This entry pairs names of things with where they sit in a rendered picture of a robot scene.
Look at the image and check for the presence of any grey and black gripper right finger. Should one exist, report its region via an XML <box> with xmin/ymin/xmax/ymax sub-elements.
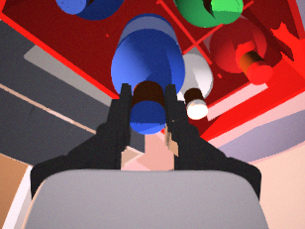
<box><xmin>164</xmin><ymin>84</ymin><xmax>261</xmax><ymax>200</ymax></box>

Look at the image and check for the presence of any green bottle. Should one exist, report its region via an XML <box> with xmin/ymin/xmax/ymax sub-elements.
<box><xmin>173</xmin><ymin>0</ymin><xmax>244</xmax><ymax>28</ymax></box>

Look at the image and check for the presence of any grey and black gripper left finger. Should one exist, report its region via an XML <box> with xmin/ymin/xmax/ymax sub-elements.
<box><xmin>30</xmin><ymin>83</ymin><xmax>133</xmax><ymax>200</ymax></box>

